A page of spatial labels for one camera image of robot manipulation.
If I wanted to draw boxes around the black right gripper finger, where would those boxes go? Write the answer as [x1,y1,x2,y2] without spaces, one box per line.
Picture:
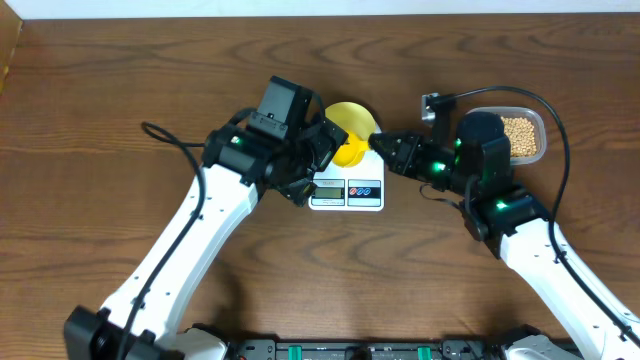
[376,150,403,175]
[368,130,420,149]

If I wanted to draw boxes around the yellow measuring scoop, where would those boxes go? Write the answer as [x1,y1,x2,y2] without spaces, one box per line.
[332,131,371,168]

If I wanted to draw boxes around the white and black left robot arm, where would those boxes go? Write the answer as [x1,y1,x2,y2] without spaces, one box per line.
[63,118,348,359]

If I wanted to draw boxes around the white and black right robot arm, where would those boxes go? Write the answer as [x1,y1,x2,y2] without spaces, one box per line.
[368,112,639,359]

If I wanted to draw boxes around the pale yellow plastic bowl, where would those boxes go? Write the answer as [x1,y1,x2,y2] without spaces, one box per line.
[325,102,378,141]

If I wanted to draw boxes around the white digital kitchen scale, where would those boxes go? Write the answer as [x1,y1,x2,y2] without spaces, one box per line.
[309,150,385,212]

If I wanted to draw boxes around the pile of soybeans in container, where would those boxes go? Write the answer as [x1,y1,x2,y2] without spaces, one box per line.
[501,117,537,158]

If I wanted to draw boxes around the clear plastic container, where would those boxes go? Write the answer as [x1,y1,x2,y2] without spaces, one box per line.
[470,106,547,165]

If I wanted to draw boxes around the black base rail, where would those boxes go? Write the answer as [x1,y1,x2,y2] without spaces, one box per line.
[223,339,501,360]

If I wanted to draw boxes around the cardboard box wall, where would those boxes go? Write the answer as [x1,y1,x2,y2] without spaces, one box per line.
[0,0,23,90]

